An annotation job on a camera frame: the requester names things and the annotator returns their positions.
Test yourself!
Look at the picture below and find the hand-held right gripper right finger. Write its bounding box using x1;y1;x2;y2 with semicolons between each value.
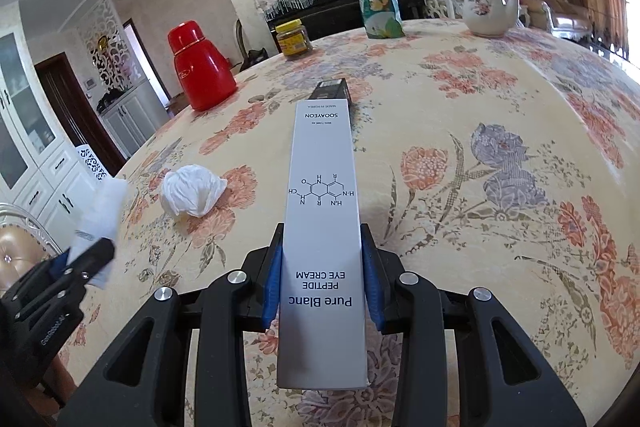
360;223;587;427

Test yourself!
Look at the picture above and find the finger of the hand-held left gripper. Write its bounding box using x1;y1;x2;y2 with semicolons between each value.
9;253;71;297
59;238;117;289

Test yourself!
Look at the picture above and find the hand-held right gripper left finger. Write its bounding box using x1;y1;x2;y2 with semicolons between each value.
57;223;286;427

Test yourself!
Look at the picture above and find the white printed carton box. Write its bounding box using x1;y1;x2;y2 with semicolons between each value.
276;98;371;390

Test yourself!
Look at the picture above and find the white tissue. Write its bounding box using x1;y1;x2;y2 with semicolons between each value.
160;165;228;219

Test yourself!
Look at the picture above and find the beige leather carved chair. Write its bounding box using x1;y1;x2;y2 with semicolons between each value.
0;202;66;293

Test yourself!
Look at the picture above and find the white carved chair back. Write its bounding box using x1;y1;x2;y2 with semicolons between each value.
75;146;109;180

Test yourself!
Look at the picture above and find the low white cabinet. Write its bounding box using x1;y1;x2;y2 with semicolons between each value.
97;79;171;148

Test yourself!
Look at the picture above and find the tall white glass cabinet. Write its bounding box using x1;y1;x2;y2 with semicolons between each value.
0;32;106;212

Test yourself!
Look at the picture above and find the brown wooden door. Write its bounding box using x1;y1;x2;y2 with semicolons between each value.
35;52;126;164

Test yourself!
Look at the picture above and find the black bag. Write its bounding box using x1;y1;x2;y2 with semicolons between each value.
96;88;124;112

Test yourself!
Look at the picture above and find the small black box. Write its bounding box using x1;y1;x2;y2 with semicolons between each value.
309;78;352;104

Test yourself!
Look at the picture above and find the red thermos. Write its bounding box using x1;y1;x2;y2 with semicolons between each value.
167;20;237;112

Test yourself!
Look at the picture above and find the yellow lid jar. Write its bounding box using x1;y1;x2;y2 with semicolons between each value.
275;19;314;56

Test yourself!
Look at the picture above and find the black piano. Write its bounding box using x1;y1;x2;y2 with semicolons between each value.
267;0;426;54

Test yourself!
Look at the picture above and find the white floral teapot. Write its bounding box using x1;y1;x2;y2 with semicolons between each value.
459;0;525;38

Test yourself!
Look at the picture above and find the white carved sofa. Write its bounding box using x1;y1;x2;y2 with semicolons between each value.
445;0;601;42

